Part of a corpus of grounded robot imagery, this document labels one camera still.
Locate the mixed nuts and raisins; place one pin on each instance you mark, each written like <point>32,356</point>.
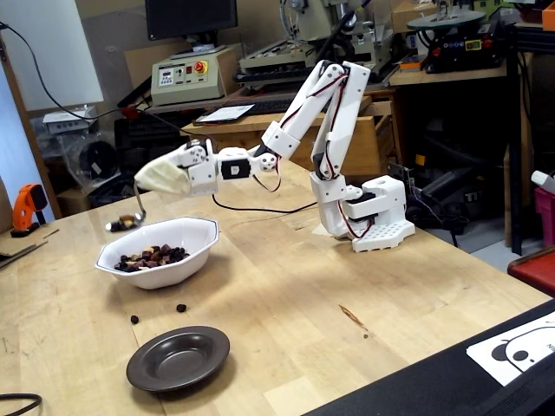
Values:
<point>152,258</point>

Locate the black storage crate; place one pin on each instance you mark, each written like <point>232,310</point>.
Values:
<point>147,138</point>

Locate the white paper sheet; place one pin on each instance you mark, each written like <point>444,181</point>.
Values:
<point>225,113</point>

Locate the white flat device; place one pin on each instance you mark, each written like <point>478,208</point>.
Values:
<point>65,123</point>

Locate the scooped nuts and raisins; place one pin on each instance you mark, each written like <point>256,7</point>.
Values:
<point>123,223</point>

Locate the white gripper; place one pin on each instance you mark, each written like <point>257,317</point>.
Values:
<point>203,172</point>

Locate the beige control box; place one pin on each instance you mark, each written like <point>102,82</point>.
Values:
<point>186,86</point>

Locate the white panda sticker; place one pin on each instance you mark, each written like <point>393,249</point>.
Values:
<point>485,349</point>

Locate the beige masking tape wrap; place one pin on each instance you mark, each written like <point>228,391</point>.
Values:
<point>162,177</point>

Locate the black scroll saw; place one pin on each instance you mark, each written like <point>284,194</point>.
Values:
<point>459,47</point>

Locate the cardboard scraps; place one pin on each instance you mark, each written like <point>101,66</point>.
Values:
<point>17,251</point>

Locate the wooden shelf board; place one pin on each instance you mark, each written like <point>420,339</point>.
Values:
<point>446,76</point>

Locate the black keyboard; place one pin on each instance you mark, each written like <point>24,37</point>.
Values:
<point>269,106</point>

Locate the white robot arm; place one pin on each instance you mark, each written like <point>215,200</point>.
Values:
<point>342,108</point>

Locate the clear plastic bag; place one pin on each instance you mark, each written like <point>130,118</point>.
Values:
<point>93,158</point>

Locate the black computer monitor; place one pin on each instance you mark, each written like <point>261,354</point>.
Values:
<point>191,17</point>

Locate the large black box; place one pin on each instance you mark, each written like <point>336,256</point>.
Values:
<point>433,390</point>

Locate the white plastic object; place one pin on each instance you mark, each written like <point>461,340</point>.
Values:
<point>544,180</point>

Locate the white octagonal bowl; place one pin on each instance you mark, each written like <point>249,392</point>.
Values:
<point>160,279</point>

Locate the orange box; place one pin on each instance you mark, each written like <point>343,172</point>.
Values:
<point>548,15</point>

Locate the white board panel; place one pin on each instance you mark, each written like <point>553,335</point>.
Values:
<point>52,52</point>

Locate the pink box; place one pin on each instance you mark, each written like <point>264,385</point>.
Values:
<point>546,216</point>

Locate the wooden workbench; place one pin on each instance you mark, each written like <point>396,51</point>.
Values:
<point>368,143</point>

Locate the metal spoon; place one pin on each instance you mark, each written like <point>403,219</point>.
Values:
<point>142,215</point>

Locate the brown plate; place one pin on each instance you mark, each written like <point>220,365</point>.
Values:
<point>178,359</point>

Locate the red wooden chair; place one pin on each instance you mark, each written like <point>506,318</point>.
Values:
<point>535,271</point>

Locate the brown cardboard box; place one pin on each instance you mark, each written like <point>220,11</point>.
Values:
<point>407,17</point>

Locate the orange and black tool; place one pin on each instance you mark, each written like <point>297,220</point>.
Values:
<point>26,208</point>

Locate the beige milling machine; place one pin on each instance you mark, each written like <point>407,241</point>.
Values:
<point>303,26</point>

